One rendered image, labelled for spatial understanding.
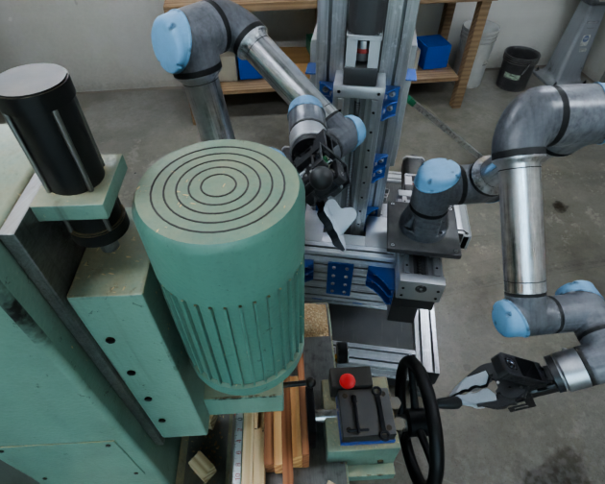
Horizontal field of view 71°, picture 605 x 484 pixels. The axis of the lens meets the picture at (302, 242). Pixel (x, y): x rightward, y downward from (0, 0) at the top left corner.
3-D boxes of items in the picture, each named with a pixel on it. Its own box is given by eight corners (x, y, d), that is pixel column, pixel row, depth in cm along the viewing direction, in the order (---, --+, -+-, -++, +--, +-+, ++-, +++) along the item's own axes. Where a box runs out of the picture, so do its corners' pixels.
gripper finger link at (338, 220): (365, 235, 68) (337, 188, 70) (337, 254, 71) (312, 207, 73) (373, 234, 70) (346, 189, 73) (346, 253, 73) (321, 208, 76)
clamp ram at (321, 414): (346, 447, 82) (350, 430, 76) (307, 448, 82) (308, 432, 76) (341, 400, 89) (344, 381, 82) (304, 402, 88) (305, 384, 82)
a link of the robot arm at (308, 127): (280, 138, 82) (310, 161, 86) (281, 152, 79) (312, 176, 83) (308, 112, 78) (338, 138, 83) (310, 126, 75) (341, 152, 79)
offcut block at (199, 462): (191, 469, 89) (187, 463, 86) (203, 456, 91) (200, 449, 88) (205, 484, 87) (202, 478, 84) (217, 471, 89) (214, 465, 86)
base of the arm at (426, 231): (399, 207, 142) (403, 184, 135) (445, 212, 141) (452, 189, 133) (399, 240, 132) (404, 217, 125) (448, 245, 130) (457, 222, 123)
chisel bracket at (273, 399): (284, 415, 79) (282, 396, 73) (208, 419, 78) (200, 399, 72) (283, 376, 84) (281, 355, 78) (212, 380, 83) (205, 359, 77)
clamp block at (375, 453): (394, 465, 83) (401, 450, 77) (326, 470, 83) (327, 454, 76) (380, 392, 93) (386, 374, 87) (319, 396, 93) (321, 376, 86)
